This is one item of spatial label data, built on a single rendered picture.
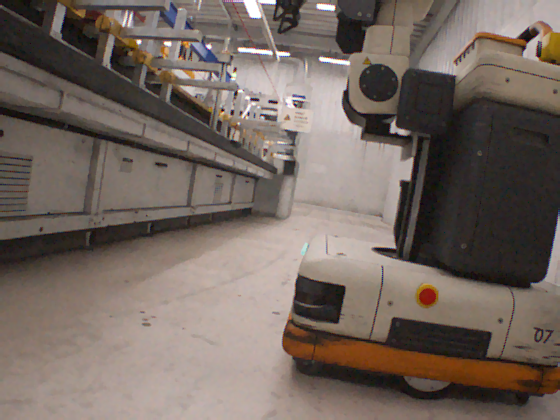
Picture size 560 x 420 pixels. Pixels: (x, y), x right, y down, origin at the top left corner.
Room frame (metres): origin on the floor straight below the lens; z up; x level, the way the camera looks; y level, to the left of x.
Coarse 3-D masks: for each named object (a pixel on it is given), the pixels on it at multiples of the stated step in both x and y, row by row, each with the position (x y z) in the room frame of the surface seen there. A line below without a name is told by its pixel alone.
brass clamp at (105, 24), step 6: (102, 18) 1.08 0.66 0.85; (108, 18) 1.08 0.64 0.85; (114, 18) 1.10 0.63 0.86; (96, 24) 1.08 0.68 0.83; (102, 24) 1.08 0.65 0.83; (108, 24) 1.08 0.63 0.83; (114, 24) 1.11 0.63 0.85; (120, 24) 1.14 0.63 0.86; (102, 30) 1.09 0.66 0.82; (108, 30) 1.10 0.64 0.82; (114, 30) 1.12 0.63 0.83; (120, 36) 1.16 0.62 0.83; (114, 42) 1.20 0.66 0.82; (120, 42) 1.19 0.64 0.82; (126, 42) 1.20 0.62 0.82
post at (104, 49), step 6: (108, 12) 1.11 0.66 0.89; (114, 12) 1.10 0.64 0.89; (120, 12) 1.14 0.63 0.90; (102, 36) 1.11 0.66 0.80; (108, 36) 1.10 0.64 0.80; (114, 36) 1.13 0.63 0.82; (102, 42) 1.11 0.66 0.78; (108, 42) 1.11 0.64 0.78; (102, 48) 1.11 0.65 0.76; (108, 48) 1.12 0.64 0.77; (96, 54) 1.11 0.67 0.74; (102, 54) 1.10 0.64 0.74; (108, 54) 1.12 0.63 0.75; (108, 60) 1.13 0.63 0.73
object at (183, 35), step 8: (88, 32) 1.16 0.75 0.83; (96, 32) 1.16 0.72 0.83; (120, 32) 1.14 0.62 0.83; (128, 32) 1.14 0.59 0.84; (136, 32) 1.14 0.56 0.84; (144, 32) 1.13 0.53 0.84; (152, 32) 1.13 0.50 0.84; (160, 32) 1.13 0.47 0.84; (168, 32) 1.12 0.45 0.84; (176, 32) 1.12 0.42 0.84; (184, 32) 1.12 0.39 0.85; (192, 32) 1.12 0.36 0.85; (200, 32) 1.12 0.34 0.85; (168, 40) 1.15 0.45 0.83; (176, 40) 1.14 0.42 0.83; (184, 40) 1.14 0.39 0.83; (192, 40) 1.13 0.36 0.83; (200, 40) 1.14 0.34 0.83
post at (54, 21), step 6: (48, 6) 0.86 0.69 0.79; (54, 6) 0.86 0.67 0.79; (60, 6) 0.87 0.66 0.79; (48, 12) 0.86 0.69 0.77; (54, 12) 0.86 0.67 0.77; (60, 12) 0.87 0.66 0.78; (48, 18) 0.86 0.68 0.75; (54, 18) 0.86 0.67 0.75; (60, 18) 0.88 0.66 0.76; (48, 24) 0.86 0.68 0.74; (54, 24) 0.86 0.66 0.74; (60, 24) 0.88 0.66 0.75
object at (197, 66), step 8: (120, 56) 1.41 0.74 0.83; (128, 56) 1.40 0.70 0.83; (120, 64) 1.43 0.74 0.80; (128, 64) 1.42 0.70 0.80; (152, 64) 1.39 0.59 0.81; (160, 64) 1.39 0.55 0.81; (168, 64) 1.38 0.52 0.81; (176, 64) 1.38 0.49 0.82; (184, 64) 1.38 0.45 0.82; (192, 64) 1.37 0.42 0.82; (200, 64) 1.37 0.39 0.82; (208, 64) 1.37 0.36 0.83; (216, 64) 1.36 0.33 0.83; (216, 72) 1.38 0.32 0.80
